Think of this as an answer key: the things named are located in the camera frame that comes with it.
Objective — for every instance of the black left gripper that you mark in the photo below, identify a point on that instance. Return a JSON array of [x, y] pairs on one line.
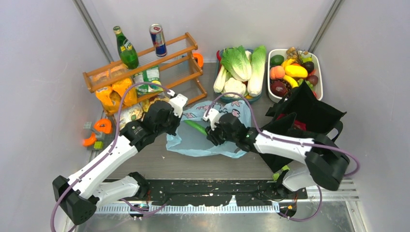
[[177, 120]]

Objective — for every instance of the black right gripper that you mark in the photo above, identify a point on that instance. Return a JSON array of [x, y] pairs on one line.
[[212, 135]]

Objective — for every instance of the light blue plastic bag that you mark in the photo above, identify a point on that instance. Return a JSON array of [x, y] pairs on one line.
[[188, 141]]

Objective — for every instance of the green lettuce leaf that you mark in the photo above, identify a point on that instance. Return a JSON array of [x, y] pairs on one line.
[[236, 62]]

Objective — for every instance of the black tote bag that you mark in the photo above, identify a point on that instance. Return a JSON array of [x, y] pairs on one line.
[[303, 116]]

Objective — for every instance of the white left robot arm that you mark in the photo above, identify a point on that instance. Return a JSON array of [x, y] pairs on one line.
[[83, 192]]

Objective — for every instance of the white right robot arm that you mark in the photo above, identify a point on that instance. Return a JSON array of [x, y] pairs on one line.
[[311, 162]]

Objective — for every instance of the barbecue chips bag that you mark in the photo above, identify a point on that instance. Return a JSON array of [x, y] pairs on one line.
[[145, 104]]

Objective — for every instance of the white brown snack bag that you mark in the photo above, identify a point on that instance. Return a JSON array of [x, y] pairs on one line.
[[129, 114]]

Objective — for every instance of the white cauliflower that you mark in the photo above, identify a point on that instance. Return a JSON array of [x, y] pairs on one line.
[[233, 85]]

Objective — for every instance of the green white snack bag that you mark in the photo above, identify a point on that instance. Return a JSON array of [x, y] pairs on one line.
[[151, 75]]

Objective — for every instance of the napa cabbage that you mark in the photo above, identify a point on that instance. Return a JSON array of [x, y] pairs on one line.
[[258, 60]]

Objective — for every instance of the orange snack bag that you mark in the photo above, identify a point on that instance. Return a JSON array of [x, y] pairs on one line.
[[110, 96]]

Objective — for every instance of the orange toy arch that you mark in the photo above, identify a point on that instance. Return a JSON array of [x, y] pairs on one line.
[[103, 125]]

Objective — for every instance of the wooden shelf rack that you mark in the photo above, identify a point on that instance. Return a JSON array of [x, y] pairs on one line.
[[177, 69]]

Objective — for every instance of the peach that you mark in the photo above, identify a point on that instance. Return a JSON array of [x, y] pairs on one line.
[[277, 72]]

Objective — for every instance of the green glass bottle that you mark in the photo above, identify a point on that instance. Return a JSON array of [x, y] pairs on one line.
[[126, 50]]

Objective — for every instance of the yellow banana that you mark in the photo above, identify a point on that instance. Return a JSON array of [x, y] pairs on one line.
[[293, 83]]

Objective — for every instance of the green avocado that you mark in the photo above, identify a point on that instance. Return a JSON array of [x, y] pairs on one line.
[[276, 60]]

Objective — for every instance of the green grapes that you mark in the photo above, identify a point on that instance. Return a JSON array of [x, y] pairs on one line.
[[310, 85]]

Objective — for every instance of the yellow mango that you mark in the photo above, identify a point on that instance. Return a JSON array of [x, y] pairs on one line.
[[296, 71]]

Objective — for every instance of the blue red drink can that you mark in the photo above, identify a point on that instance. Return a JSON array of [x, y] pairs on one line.
[[158, 40]]

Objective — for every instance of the white fruit basket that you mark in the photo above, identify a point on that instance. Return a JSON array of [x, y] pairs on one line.
[[293, 56]]

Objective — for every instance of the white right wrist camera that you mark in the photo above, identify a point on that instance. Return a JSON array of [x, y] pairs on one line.
[[212, 116]]

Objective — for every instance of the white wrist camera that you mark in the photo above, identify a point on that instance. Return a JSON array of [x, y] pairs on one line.
[[178, 102], [212, 116]]

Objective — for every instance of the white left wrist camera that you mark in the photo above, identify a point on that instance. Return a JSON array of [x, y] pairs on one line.
[[178, 102]]

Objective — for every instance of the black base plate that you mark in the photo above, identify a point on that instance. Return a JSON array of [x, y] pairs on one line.
[[217, 192]]

